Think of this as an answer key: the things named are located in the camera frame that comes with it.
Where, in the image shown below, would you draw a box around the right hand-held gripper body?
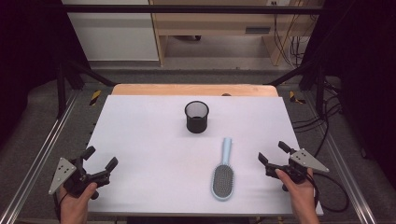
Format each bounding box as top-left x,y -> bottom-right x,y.
264,148 -> 330,185

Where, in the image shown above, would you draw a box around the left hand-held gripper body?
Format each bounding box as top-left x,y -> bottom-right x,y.
49,157 -> 110,201

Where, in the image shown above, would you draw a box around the light blue hairbrush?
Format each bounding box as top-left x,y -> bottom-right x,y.
210,137 -> 235,202

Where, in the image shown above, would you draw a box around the black mesh pen cup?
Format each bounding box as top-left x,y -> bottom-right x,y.
184,100 -> 210,134

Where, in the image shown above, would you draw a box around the person's right hand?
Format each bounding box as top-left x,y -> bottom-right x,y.
275,167 -> 321,224

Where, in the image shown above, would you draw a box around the person's left hand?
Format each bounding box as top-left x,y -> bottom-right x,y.
59,182 -> 98,224

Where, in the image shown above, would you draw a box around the white table board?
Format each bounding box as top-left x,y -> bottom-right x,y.
60,94 -> 325,217

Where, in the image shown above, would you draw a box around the yellow black tape marker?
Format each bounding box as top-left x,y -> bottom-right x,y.
89,89 -> 103,107
288,90 -> 306,105

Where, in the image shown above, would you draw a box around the black metal stand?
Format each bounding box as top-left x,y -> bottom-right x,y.
263,58 -> 329,119
55,58 -> 117,119

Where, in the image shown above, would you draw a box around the black curtain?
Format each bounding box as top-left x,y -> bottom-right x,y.
0,0 -> 92,144
300,0 -> 396,190

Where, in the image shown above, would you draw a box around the white cabinet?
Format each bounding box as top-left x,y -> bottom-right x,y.
61,0 -> 160,62

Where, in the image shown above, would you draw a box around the wooden desk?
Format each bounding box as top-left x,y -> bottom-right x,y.
148,0 -> 325,67

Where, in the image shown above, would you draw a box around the aluminium rail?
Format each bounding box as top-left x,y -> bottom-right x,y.
0,90 -> 79,224
321,133 -> 378,224

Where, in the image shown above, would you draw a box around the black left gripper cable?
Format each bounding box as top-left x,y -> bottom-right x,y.
52,191 -> 69,222

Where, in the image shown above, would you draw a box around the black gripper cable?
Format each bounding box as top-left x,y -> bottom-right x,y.
306,172 -> 350,215
52,191 -> 69,222

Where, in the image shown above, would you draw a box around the black floor cables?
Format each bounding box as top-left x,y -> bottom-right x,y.
291,77 -> 344,158

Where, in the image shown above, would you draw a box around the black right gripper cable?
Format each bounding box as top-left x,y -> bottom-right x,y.
306,172 -> 350,215

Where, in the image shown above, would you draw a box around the hanging black wall cables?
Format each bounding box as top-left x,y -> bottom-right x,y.
271,12 -> 313,68

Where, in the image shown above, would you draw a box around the black horizontal frame bar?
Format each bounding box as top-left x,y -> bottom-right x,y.
61,4 -> 325,15

